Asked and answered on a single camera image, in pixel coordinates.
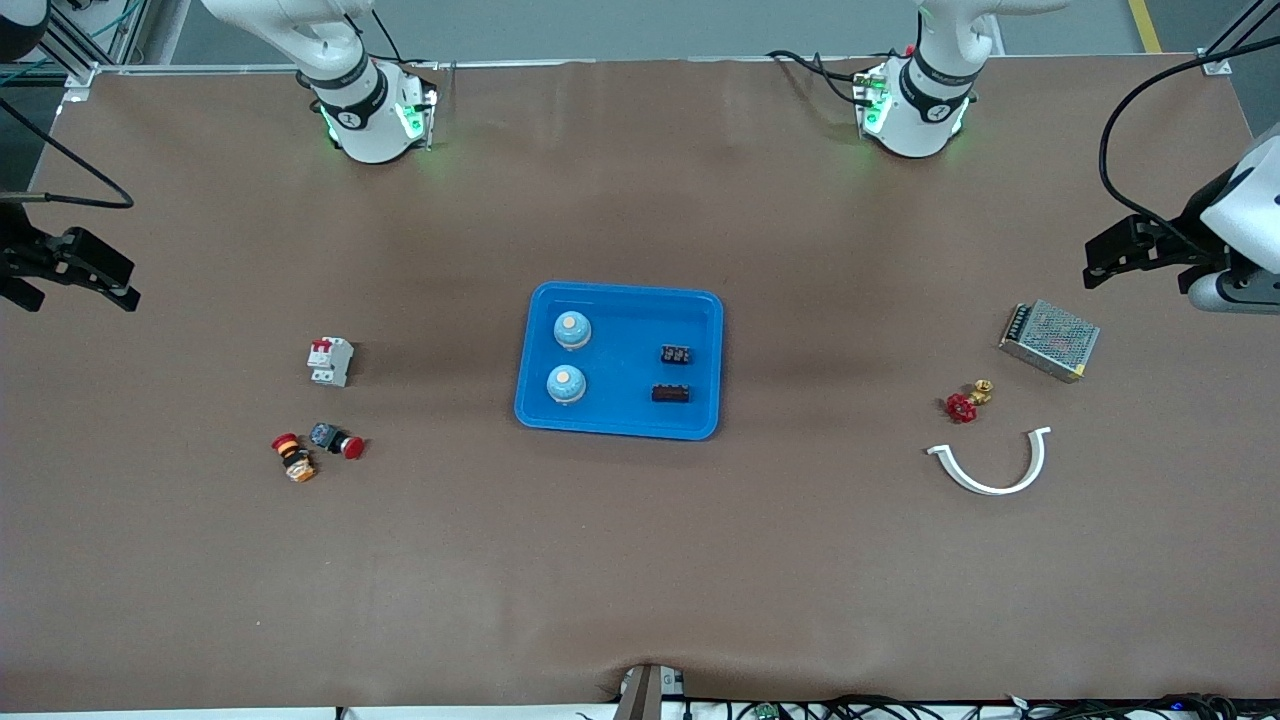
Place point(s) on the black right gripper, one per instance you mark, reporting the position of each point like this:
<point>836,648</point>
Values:
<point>18,252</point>

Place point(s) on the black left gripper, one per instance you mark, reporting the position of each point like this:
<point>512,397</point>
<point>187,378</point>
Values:
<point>1188,236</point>

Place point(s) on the black terminal block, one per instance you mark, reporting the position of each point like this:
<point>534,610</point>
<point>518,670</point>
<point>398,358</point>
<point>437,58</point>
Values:
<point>675,354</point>
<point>671,393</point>

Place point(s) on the blue desk bell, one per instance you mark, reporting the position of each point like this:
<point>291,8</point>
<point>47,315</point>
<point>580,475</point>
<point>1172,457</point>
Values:
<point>572,331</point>
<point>566,384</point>

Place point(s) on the metal mesh power supply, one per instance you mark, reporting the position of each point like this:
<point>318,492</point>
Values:
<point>1049,340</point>

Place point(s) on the white circuit breaker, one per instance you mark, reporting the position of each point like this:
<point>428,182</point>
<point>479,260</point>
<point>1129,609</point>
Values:
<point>330,361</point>

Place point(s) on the red orange push button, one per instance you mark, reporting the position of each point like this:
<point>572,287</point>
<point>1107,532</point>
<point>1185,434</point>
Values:
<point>295,459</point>

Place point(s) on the white curved plastic clamp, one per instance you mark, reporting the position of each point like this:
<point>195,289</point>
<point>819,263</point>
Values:
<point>992,490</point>

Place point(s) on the red mushroom button black body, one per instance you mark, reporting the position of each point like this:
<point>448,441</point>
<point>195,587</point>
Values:
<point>337,440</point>

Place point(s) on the blue plastic tray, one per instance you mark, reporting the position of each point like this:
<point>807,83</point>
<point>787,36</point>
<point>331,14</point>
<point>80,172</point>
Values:
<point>620,390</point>

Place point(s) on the aluminium frame post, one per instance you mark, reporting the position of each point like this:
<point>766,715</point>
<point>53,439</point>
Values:
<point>80,75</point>
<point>1238,35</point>

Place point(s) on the brown camera mount bracket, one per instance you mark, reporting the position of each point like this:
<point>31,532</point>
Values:
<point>645,695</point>

